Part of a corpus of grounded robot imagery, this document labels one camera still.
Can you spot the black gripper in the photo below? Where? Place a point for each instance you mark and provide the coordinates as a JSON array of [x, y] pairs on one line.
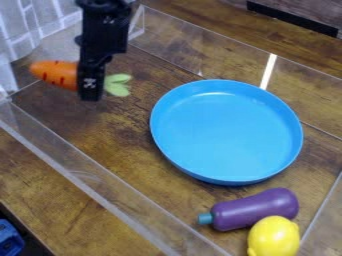
[[102, 38]]

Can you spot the orange toy carrot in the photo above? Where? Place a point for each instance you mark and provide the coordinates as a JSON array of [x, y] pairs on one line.
[[58, 73]]

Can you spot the blue round tray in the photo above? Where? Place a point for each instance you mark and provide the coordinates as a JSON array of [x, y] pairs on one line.
[[225, 132]]

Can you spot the white patterned curtain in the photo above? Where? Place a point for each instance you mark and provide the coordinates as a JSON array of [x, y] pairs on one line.
[[28, 21]]

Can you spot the dark baseboard strip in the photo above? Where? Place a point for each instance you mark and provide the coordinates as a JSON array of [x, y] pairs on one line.
[[292, 19]]

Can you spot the purple toy eggplant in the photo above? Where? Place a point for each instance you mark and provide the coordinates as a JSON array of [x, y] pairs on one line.
[[243, 212]]

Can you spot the blue object at corner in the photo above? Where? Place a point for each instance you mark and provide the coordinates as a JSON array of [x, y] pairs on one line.
[[10, 241]]

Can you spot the yellow toy lemon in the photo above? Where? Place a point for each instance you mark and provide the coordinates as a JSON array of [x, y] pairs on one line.
[[273, 237]]

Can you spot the clear acrylic enclosure wall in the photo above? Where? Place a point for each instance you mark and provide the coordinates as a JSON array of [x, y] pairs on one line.
[[82, 177]]

